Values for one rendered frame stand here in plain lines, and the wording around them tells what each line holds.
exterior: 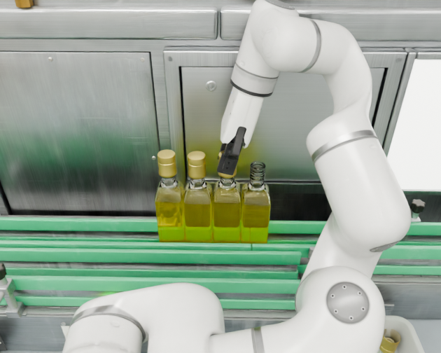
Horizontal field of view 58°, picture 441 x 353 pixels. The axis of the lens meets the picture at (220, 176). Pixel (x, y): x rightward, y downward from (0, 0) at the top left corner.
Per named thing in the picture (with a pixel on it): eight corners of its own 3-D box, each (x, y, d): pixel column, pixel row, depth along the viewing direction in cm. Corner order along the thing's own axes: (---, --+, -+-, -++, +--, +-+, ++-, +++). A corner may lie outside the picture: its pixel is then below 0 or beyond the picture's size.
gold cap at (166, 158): (162, 179, 76) (160, 160, 73) (156, 170, 78) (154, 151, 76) (179, 174, 77) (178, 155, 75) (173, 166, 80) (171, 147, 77)
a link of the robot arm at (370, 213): (255, 170, 47) (257, 201, 61) (319, 358, 40) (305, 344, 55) (387, 129, 47) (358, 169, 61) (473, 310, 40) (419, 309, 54)
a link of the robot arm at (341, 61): (301, 169, 52) (252, 42, 59) (366, 163, 59) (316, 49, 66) (345, 137, 46) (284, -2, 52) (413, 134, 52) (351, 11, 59)
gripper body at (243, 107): (232, 62, 70) (216, 118, 77) (232, 85, 62) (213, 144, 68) (272, 73, 71) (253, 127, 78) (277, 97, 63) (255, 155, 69)
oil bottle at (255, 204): (263, 252, 93) (269, 177, 81) (264, 270, 88) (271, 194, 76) (239, 251, 93) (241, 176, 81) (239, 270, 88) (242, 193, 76)
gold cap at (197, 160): (206, 169, 79) (206, 150, 76) (206, 179, 76) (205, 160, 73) (189, 169, 79) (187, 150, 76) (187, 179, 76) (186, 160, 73)
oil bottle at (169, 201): (188, 249, 94) (184, 174, 81) (187, 267, 89) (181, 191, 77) (164, 249, 94) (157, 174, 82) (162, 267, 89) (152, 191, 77)
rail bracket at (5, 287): (29, 308, 81) (10, 262, 73) (13, 341, 75) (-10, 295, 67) (10, 308, 81) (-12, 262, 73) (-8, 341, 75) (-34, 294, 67)
